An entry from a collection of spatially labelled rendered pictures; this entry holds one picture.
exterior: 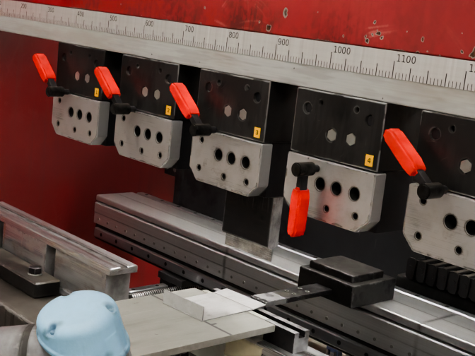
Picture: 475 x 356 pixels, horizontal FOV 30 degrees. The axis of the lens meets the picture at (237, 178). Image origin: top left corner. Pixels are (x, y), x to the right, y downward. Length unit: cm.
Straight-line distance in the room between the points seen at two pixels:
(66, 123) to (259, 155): 50
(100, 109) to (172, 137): 20
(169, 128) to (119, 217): 63
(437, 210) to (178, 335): 39
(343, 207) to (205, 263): 67
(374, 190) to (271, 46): 26
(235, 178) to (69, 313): 51
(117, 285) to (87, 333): 81
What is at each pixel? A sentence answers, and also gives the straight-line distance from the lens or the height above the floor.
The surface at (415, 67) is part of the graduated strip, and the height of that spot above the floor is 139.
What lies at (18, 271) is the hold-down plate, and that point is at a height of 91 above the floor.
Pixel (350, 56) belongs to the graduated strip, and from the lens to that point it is 112.
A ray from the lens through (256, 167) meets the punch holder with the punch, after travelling 122.
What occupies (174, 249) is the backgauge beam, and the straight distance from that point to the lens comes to 182.
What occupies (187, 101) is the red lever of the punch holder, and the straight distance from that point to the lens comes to 129.
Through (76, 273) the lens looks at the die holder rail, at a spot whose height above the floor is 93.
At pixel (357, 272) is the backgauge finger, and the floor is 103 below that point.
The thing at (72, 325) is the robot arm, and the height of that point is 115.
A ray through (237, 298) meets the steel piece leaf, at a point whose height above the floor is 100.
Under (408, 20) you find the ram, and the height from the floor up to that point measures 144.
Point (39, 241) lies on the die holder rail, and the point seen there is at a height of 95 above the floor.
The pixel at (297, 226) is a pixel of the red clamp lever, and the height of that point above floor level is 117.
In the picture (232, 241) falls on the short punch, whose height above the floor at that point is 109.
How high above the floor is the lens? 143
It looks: 11 degrees down
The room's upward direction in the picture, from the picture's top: 6 degrees clockwise
